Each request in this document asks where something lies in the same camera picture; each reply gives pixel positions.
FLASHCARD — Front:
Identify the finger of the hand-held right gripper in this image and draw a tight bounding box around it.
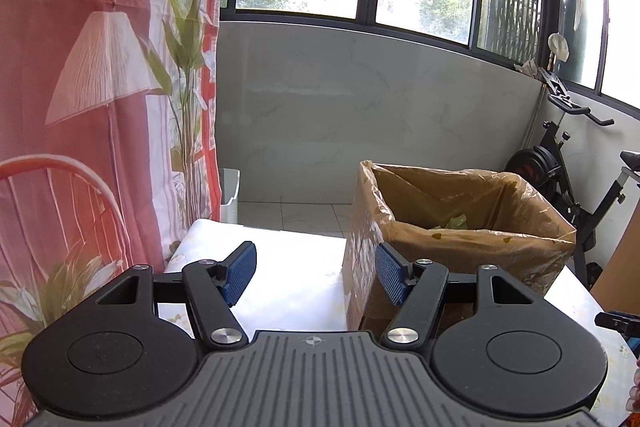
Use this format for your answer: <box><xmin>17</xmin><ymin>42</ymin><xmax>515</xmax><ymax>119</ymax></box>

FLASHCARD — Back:
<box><xmin>594</xmin><ymin>310</ymin><xmax>640</xmax><ymax>337</ymax></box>

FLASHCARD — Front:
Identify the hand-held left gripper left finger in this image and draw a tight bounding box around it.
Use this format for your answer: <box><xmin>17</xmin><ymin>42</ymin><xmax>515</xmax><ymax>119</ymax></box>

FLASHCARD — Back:
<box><xmin>96</xmin><ymin>241</ymin><xmax>258</xmax><ymax>348</ymax></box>

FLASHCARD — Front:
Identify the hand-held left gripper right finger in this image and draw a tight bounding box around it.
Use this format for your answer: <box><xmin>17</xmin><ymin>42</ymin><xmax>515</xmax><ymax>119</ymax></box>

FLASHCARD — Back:
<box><xmin>374</xmin><ymin>242</ymin><xmax>540</xmax><ymax>349</ymax></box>

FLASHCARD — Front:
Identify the cardboard box with plastic liner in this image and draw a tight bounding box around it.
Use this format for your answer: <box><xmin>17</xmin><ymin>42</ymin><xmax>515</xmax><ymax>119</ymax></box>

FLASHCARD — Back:
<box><xmin>342</xmin><ymin>160</ymin><xmax>577</xmax><ymax>333</ymax></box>

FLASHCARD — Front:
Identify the person's right hand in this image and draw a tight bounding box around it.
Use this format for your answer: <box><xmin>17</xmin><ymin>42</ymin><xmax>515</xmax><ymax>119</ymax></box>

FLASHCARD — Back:
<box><xmin>626</xmin><ymin>366</ymin><xmax>640</xmax><ymax>414</ymax></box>

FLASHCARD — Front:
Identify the brown wooden board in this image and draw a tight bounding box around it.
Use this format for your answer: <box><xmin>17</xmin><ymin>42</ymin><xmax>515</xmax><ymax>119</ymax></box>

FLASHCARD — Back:
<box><xmin>590</xmin><ymin>232</ymin><xmax>640</xmax><ymax>314</ymax></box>

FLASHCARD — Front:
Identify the floral checkered tablecloth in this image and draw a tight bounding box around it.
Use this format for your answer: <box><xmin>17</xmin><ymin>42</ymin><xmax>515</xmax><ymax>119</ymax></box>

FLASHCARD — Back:
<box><xmin>164</xmin><ymin>218</ymin><xmax>640</xmax><ymax>427</ymax></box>

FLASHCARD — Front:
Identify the white plastic bin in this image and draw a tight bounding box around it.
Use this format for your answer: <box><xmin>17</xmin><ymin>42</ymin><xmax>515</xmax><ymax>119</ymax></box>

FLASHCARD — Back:
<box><xmin>219</xmin><ymin>168</ymin><xmax>241</xmax><ymax>225</ymax></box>

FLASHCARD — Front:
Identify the black exercise bike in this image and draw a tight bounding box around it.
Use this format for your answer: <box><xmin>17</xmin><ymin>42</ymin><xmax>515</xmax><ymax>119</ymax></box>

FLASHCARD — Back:
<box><xmin>504</xmin><ymin>74</ymin><xmax>640</xmax><ymax>289</ymax></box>

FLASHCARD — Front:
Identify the pink printed curtain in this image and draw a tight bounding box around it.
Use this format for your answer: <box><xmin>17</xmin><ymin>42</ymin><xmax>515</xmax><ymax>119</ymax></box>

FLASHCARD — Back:
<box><xmin>0</xmin><ymin>0</ymin><xmax>236</xmax><ymax>427</ymax></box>

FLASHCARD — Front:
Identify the crumpled cloth on sill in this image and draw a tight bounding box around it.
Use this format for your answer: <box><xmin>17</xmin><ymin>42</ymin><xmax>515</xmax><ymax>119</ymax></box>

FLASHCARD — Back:
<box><xmin>514</xmin><ymin>60</ymin><xmax>548</xmax><ymax>82</ymax></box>

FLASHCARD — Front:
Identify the perforated white window screen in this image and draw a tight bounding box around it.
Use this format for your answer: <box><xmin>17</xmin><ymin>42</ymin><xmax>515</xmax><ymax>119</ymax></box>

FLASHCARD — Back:
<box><xmin>476</xmin><ymin>0</ymin><xmax>544</xmax><ymax>60</ymax></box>

